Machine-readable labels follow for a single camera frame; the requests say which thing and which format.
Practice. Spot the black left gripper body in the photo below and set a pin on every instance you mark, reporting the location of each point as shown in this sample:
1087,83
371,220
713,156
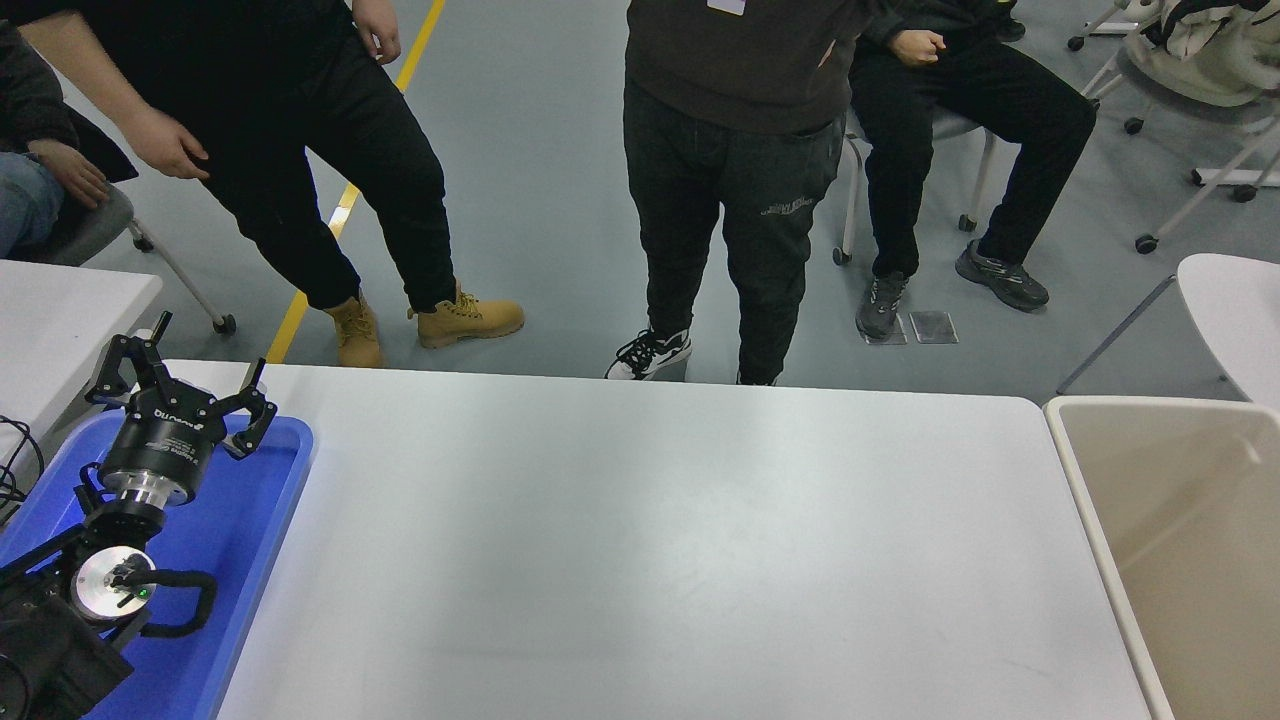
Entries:
160,440

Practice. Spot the seated person in black jacket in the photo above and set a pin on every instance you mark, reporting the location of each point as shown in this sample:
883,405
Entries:
40,100

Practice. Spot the person in tan boots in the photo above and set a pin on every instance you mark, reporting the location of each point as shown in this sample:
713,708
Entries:
300,120

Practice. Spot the person in black-white sneakers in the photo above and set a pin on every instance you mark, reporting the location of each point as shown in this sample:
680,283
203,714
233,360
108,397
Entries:
730,150

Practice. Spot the person's hand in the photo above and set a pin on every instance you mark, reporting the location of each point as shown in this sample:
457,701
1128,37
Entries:
72,172

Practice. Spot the white wheeled chair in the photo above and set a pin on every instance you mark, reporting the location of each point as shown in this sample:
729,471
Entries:
1215,118

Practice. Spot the person's right forearm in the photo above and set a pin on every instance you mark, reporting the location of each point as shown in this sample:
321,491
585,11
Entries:
85,70

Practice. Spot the person in grey sneakers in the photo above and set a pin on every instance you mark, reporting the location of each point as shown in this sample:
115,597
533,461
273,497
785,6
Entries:
1000,110

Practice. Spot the person's left hand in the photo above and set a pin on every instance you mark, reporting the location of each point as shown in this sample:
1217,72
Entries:
378,30

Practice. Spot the cream coat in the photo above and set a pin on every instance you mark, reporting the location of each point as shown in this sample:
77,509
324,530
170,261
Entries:
1210,60

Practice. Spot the grey-seat wheeled chair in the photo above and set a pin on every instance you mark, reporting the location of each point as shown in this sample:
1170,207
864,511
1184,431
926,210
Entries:
955,125

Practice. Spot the blue plastic tray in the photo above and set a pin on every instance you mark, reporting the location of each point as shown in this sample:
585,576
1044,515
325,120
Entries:
250,540

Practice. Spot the grey wheeled chair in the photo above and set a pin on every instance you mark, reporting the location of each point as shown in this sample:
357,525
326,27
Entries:
95,220

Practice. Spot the person's right hand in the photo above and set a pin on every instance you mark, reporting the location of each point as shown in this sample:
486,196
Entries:
918,46
165,145

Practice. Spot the metal floor plate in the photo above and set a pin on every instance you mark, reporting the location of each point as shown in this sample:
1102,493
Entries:
897,332
934,328

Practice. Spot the white round table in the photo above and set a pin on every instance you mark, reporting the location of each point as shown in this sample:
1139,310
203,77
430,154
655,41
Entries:
1240,330

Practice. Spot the white side table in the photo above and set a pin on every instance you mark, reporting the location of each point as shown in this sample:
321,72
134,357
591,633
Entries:
60,320

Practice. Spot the large pale bin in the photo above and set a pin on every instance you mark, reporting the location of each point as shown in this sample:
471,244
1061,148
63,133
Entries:
1180,550

